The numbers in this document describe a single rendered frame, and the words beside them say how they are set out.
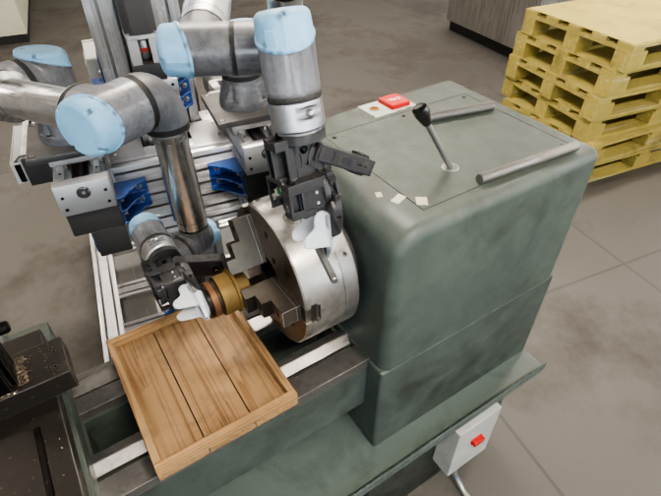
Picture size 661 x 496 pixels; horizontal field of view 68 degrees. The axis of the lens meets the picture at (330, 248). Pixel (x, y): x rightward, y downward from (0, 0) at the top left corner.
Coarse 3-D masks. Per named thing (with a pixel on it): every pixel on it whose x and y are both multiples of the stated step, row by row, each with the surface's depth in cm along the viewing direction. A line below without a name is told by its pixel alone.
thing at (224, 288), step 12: (216, 276) 99; (228, 276) 98; (240, 276) 100; (204, 288) 96; (216, 288) 97; (228, 288) 97; (240, 288) 99; (216, 300) 96; (228, 300) 97; (240, 300) 98; (216, 312) 97; (228, 312) 98
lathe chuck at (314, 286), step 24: (264, 216) 94; (264, 240) 99; (288, 240) 92; (264, 264) 109; (288, 264) 92; (312, 264) 92; (336, 264) 94; (288, 288) 97; (312, 288) 92; (336, 288) 95; (336, 312) 99; (288, 336) 109; (312, 336) 102
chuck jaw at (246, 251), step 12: (240, 216) 102; (240, 228) 99; (252, 228) 101; (240, 240) 100; (252, 240) 101; (228, 252) 102; (240, 252) 100; (252, 252) 101; (228, 264) 99; (240, 264) 100; (252, 264) 101
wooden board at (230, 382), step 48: (144, 336) 117; (192, 336) 117; (240, 336) 117; (144, 384) 107; (192, 384) 107; (240, 384) 107; (288, 384) 104; (144, 432) 96; (192, 432) 98; (240, 432) 99
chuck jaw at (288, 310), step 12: (252, 288) 98; (264, 288) 98; (276, 288) 98; (252, 300) 97; (264, 300) 96; (276, 300) 96; (288, 300) 95; (264, 312) 96; (276, 312) 96; (288, 312) 93; (300, 312) 95; (312, 312) 95; (288, 324) 95
